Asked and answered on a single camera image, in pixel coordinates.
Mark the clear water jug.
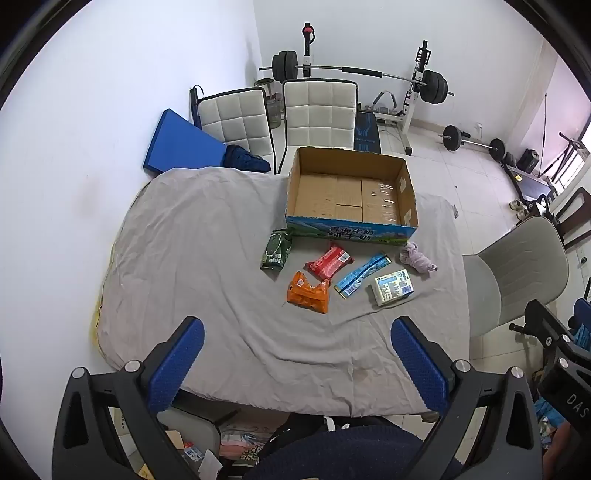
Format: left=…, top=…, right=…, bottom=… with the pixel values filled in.
left=267, top=92, right=284, bottom=131

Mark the person's right forearm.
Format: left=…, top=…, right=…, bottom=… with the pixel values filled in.
left=545, top=422, right=589, bottom=464

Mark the small floor barbell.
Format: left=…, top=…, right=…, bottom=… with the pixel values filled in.
left=438, top=124, right=507, bottom=162

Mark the green snack packet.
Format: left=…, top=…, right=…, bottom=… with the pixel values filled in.
left=260, top=228, right=294, bottom=271

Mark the long blue snack packet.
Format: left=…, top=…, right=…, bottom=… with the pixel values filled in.
left=334, top=252, right=392, bottom=299

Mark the brown wooden chair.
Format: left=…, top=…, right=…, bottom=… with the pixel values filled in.
left=549, top=187, right=591, bottom=251

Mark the grey plastic chair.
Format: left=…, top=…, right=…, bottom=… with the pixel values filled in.
left=462, top=215, right=571, bottom=343

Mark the black blue bench pad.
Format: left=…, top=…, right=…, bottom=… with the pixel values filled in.
left=353, top=111, right=383, bottom=154

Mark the red snack packet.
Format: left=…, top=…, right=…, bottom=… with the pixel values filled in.
left=305, top=244, right=355, bottom=281

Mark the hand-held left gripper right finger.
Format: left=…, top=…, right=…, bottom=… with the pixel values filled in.
left=390, top=316, right=544, bottom=480

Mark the grey exercise handle frame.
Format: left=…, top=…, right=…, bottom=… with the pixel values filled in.
left=370, top=90, right=399, bottom=117

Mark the dark blue mesh chair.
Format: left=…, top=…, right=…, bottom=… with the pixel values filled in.
left=240, top=422, right=462, bottom=480

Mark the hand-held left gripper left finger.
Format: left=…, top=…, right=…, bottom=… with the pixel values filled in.
left=52, top=316, right=206, bottom=480

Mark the grey table blanket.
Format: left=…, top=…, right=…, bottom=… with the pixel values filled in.
left=95, top=167, right=472, bottom=418

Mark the orange snack packet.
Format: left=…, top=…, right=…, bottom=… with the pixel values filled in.
left=286, top=271, right=331, bottom=315

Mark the white blue tissue pack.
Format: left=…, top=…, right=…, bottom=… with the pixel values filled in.
left=368, top=268, right=415, bottom=308

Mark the black speaker box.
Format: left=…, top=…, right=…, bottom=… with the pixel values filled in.
left=517, top=148, right=540, bottom=174

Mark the white weight bench rack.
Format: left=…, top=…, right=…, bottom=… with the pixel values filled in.
left=299, top=22, right=435, bottom=156

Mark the blue folded mat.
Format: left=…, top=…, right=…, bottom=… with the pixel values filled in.
left=142, top=108, right=228, bottom=177

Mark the white padded chair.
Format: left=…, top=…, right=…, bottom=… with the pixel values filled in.
left=277, top=79, right=360, bottom=175
left=196, top=87, right=278, bottom=174

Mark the cardboard box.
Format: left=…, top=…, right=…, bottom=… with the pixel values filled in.
left=285, top=146, right=420, bottom=243

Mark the small purple cloth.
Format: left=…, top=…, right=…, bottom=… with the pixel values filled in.
left=399, top=242, right=438, bottom=279

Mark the floor clutter pile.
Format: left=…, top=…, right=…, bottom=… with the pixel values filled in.
left=113, top=406, right=282, bottom=480

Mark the black treadmill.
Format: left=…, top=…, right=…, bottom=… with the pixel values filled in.
left=502, top=154, right=557, bottom=197

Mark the black folding stand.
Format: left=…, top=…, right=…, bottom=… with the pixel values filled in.
left=549, top=133, right=588, bottom=182

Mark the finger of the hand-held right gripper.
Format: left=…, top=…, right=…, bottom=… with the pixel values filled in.
left=573, top=298, right=591, bottom=346
left=510, top=299, right=579, bottom=366

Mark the barbell with black plates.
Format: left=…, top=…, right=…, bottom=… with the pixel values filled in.
left=259, top=50, right=455, bottom=103

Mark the dark blue bag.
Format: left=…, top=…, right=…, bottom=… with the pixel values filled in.
left=221, top=145, right=272, bottom=174

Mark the grey stool seat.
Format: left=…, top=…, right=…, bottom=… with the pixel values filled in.
left=157, top=407, right=222, bottom=462

